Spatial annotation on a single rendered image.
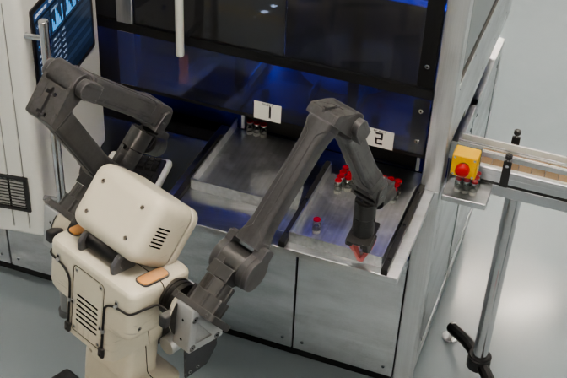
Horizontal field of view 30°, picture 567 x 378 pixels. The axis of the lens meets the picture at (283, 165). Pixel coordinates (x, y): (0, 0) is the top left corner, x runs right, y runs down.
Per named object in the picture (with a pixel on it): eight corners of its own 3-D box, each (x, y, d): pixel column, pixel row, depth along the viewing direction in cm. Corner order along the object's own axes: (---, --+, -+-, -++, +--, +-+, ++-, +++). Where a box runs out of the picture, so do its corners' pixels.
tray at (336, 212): (329, 173, 310) (330, 163, 308) (415, 195, 303) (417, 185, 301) (288, 241, 284) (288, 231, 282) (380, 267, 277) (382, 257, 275)
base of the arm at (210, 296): (170, 293, 218) (209, 322, 212) (191, 261, 219) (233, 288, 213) (188, 305, 226) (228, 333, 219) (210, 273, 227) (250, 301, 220)
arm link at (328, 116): (312, 82, 220) (351, 103, 216) (333, 99, 233) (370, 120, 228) (202, 266, 221) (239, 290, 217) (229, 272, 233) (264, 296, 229)
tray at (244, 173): (235, 127, 327) (236, 117, 325) (315, 147, 321) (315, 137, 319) (190, 188, 301) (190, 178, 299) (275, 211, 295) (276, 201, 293)
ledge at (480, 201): (451, 173, 316) (452, 168, 315) (494, 183, 312) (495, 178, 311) (440, 199, 305) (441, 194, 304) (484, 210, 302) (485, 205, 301)
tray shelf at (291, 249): (221, 128, 330) (221, 124, 329) (440, 182, 312) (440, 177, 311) (153, 218, 293) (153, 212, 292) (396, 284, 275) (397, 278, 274)
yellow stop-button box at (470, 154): (455, 160, 304) (458, 140, 300) (479, 166, 302) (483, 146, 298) (449, 175, 298) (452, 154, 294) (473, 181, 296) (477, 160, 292)
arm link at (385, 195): (352, 174, 262) (380, 191, 258) (378, 153, 269) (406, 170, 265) (344, 209, 269) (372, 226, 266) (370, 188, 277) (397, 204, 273)
